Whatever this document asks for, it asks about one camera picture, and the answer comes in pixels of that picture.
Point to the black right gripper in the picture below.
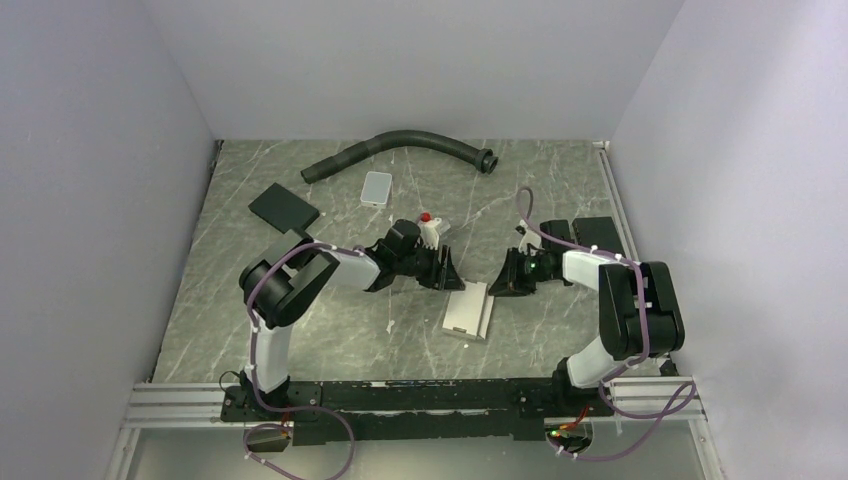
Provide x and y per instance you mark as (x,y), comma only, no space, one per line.
(509,283)

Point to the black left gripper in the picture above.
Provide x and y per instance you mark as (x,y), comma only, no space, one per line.
(443,277)

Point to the white cardboard box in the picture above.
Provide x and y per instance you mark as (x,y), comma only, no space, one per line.
(468,312)

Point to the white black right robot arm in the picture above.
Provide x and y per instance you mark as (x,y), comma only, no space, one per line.
(638,312)

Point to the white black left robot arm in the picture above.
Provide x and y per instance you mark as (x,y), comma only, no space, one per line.
(281,285)

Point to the black flat rectangular box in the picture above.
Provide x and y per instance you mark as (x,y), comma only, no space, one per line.
(283,210)

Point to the clear white plastic case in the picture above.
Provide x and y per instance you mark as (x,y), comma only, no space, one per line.
(376,190)

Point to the black mounting base rail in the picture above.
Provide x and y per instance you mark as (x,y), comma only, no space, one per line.
(329,411)

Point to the aluminium frame rail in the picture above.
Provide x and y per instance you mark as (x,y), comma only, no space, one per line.
(174,406)

